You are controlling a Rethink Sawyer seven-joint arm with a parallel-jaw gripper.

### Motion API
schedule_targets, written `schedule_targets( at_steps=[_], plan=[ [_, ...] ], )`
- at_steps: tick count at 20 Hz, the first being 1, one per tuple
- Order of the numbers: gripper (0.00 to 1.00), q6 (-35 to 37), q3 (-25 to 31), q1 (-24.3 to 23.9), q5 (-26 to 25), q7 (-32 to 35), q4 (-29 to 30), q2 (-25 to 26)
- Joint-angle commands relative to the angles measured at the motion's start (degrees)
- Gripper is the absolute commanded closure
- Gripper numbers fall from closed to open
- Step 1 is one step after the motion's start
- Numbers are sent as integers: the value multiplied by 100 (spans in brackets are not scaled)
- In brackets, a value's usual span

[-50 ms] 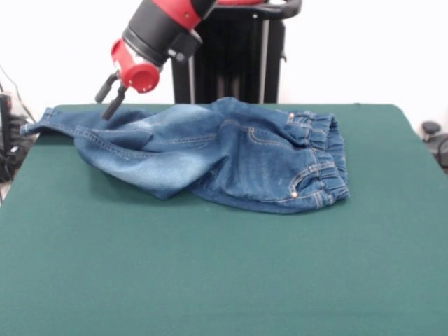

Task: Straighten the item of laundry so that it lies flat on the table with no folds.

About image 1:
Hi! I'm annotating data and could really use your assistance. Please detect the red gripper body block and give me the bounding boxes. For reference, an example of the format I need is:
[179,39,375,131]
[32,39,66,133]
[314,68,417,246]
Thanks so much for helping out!
[111,38,162,95]

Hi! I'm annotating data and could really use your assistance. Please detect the black chair base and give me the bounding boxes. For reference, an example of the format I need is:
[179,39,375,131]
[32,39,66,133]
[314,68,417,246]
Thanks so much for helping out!
[421,120,448,174]

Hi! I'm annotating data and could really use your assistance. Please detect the blue denim jeans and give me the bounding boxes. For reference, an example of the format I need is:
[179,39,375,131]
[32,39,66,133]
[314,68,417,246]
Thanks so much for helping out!
[20,97,351,215]

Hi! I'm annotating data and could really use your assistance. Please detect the black cable bundle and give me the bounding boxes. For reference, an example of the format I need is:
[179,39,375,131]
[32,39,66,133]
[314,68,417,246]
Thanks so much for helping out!
[0,113,39,183]

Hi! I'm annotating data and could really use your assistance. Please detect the dark green table cloth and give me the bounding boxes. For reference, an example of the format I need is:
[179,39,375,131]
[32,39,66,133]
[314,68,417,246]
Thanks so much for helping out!
[0,103,448,336]

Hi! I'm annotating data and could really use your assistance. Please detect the black robot pedestal stand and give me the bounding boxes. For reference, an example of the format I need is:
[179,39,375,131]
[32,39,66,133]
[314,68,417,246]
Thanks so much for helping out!
[170,0,304,105]

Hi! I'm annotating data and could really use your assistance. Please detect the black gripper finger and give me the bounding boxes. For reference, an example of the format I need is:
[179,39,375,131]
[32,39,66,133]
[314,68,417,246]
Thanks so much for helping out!
[95,71,120,104]
[101,85,129,121]

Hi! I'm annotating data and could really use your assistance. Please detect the black electronics box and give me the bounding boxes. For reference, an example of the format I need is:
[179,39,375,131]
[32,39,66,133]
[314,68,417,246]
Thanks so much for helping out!
[0,93,13,152]

